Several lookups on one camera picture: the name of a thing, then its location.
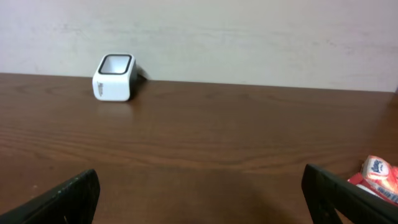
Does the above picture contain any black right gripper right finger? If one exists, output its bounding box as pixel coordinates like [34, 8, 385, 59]
[301, 164, 397, 224]

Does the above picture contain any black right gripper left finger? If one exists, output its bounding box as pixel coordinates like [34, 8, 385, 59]
[1, 169, 100, 224]

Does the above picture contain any red Top chocolate bar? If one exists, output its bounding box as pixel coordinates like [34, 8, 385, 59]
[348, 173, 397, 206]

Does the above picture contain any orange tissue packet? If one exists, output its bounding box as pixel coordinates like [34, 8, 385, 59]
[361, 156, 397, 194]

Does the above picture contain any white barcode scanner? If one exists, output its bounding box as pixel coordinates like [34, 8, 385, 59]
[92, 54, 137, 101]

